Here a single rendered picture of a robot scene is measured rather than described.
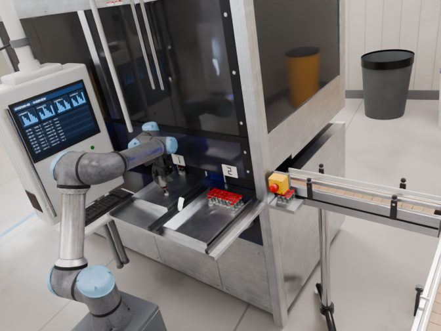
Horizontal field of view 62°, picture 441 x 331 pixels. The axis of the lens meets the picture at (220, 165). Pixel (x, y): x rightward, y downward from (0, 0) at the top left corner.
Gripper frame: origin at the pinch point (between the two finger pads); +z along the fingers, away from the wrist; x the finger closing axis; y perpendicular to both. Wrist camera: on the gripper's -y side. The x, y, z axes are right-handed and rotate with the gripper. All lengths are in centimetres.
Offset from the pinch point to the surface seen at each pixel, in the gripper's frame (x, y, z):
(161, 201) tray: -6.4, 2.7, 5.2
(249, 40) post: 15, 54, -69
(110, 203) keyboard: -14.2, -31.7, 10.4
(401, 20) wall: 394, 21, -5
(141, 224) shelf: -24.1, 6.9, 5.4
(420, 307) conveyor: -20, 124, 0
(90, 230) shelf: -33.5, -25.6, 13.2
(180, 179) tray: 14.7, -3.0, 5.3
